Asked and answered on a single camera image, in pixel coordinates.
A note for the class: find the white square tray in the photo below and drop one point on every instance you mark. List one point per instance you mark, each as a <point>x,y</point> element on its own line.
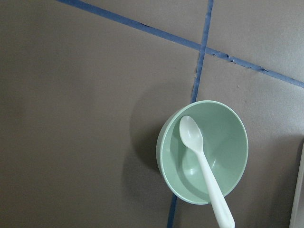
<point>297,215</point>

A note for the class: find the green bowl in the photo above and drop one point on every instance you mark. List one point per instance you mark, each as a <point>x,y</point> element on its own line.
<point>225,147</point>

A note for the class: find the white ceramic spoon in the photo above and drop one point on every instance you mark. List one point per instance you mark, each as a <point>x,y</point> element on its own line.
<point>192,138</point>

